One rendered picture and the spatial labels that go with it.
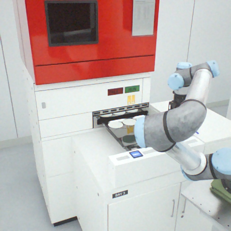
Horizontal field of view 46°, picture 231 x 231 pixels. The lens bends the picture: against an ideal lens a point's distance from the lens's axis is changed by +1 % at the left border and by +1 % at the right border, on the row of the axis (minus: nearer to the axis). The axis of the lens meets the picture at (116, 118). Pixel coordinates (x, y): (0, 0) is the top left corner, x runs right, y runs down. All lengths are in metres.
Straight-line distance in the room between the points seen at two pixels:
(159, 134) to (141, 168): 0.53
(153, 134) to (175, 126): 0.09
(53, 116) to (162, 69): 2.35
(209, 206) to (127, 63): 0.99
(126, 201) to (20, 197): 1.43
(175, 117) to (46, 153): 1.20
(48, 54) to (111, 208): 0.92
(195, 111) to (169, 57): 2.98
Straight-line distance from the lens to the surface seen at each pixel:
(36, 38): 1.61
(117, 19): 1.73
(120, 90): 1.90
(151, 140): 0.95
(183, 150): 1.11
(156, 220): 1.75
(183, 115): 0.91
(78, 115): 1.85
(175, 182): 1.64
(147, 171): 1.46
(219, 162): 1.25
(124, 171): 1.39
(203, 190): 1.49
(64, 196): 2.18
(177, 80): 1.26
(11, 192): 2.83
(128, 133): 1.75
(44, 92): 1.74
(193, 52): 4.12
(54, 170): 2.02
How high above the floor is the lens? 1.74
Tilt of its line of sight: 25 degrees down
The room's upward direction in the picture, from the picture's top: 1 degrees clockwise
